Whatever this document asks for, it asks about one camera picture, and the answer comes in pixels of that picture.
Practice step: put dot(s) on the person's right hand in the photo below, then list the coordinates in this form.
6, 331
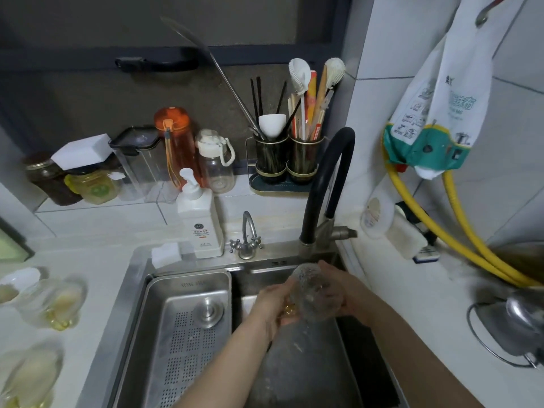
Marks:
357, 299

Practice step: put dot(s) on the person's left hand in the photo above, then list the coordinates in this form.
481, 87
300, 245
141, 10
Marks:
265, 308

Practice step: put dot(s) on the person's left thumb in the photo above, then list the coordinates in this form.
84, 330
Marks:
282, 288

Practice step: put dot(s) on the person's right thumb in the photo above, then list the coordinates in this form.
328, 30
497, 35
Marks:
330, 269

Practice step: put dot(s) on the clear drinking glass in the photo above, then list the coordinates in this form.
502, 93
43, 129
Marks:
314, 293

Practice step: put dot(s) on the person's right forearm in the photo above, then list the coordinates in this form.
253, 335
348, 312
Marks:
416, 356

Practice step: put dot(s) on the person's left forearm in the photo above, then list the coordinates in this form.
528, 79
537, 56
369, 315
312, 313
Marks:
221, 365

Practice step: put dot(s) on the small steel tap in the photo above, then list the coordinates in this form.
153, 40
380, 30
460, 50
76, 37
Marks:
248, 237

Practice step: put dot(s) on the white round bottle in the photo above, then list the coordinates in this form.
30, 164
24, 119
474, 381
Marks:
376, 214

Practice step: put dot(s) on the round steel sink plug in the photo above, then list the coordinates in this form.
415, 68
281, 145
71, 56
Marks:
208, 312

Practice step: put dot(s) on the stainless steel sink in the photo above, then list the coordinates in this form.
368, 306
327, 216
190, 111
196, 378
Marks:
306, 369

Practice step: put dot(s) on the white pump soap bottle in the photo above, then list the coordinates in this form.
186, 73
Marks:
202, 220

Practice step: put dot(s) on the black and gold utensil holder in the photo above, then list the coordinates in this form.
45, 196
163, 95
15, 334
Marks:
287, 165

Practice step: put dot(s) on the perforated steel drain tray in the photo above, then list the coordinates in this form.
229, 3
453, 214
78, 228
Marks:
178, 348

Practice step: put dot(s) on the small white sponge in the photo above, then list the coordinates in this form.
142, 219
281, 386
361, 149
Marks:
165, 254

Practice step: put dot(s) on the clear bottle with white lid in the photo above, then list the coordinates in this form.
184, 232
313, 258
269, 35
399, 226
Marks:
216, 165

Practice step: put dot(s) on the white ceramic spoon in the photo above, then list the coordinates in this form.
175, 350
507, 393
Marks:
272, 125

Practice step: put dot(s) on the orange paper packet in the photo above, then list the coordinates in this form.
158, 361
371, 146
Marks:
312, 97

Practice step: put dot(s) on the orange water bottle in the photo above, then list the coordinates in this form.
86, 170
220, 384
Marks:
178, 144

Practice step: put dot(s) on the clear container with black lid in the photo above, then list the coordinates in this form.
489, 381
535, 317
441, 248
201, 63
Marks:
142, 165

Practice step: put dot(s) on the bundle of black chopsticks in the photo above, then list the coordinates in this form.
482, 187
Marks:
257, 97

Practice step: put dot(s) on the steel pot lid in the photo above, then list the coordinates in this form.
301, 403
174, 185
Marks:
510, 325

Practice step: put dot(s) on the white and green plastic bag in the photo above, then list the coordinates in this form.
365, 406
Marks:
442, 114

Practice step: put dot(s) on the yellow glass jar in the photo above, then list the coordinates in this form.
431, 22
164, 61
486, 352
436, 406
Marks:
93, 186

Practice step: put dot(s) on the long steel ladle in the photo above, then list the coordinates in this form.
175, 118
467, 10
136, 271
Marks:
221, 76

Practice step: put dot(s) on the yellowish clear glass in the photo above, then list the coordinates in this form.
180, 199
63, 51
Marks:
51, 303
29, 378

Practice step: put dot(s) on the white sponge block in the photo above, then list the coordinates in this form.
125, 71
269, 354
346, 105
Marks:
83, 152

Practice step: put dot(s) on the dark brown glass jar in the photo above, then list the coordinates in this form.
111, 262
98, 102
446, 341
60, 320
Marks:
49, 178

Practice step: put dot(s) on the white bowl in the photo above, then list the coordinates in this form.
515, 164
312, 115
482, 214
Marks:
17, 282

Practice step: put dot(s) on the green cutting board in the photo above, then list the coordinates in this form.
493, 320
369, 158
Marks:
12, 246

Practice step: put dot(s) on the steel wall hook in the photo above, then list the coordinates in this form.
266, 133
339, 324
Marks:
488, 10

